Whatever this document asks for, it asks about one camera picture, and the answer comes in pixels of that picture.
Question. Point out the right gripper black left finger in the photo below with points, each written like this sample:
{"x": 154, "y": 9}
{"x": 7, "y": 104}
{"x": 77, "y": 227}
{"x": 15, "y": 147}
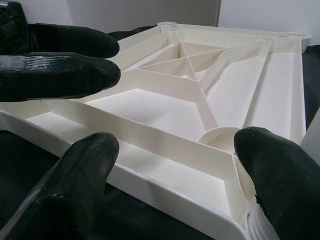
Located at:
{"x": 62, "y": 195}

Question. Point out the white plastic table top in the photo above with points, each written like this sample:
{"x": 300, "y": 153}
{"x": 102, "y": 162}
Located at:
{"x": 160, "y": 105}

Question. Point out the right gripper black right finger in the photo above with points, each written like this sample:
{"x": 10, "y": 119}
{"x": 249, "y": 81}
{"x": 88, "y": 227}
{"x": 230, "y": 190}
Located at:
{"x": 282, "y": 180}

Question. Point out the black cloth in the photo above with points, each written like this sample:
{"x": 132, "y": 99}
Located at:
{"x": 150, "y": 220}

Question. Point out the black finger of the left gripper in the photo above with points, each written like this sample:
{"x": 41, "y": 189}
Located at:
{"x": 75, "y": 40}
{"x": 62, "y": 77}

